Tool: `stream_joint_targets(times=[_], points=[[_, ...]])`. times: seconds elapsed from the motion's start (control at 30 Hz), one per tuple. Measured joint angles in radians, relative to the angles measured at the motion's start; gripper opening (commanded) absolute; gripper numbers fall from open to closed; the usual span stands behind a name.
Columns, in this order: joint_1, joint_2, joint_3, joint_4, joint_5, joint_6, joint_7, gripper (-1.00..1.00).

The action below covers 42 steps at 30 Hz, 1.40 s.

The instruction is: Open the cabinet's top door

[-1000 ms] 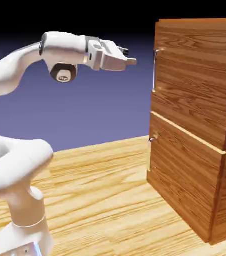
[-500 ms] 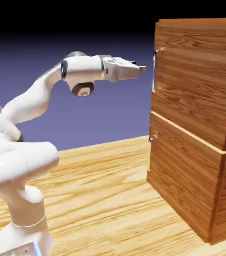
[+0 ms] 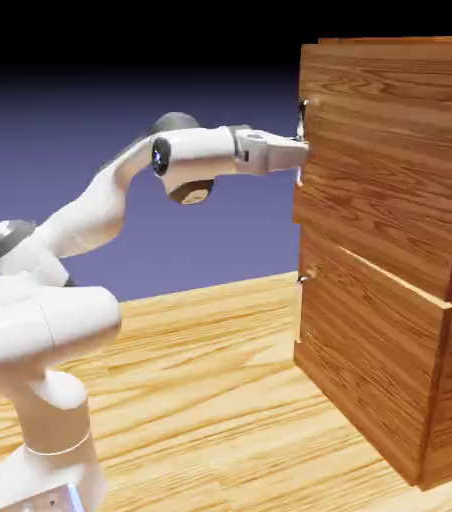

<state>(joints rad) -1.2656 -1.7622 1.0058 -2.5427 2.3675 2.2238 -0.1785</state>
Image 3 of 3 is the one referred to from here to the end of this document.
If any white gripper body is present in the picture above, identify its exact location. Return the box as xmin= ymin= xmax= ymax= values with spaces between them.
xmin=264 ymin=129 xmax=310 ymax=176

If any curved silver door handle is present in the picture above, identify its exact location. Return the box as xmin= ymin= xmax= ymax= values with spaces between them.
xmin=295 ymin=99 xmax=310 ymax=187
xmin=295 ymin=274 xmax=311 ymax=344

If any wooden cabinet door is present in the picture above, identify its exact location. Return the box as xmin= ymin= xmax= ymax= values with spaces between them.
xmin=293 ymin=223 xmax=452 ymax=488
xmin=292 ymin=95 xmax=452 ymax=302

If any wooden cabinet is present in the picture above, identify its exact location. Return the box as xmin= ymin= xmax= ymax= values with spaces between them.
xmin=292 ymin=35 xmax=452 ymax=492

